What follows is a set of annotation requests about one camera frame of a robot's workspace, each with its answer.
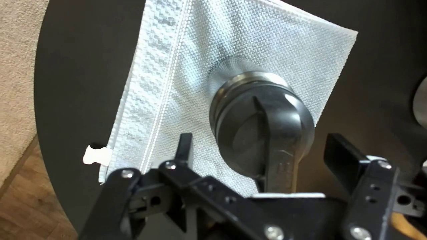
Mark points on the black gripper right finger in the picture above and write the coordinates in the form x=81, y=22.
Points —
x=374, y=194

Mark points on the dark metal flask bottle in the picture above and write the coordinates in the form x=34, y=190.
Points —
x=231, y=82

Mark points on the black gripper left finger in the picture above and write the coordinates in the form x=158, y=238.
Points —
x=147, y=200

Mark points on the light blue towel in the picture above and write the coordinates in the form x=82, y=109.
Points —
x=201, y=34

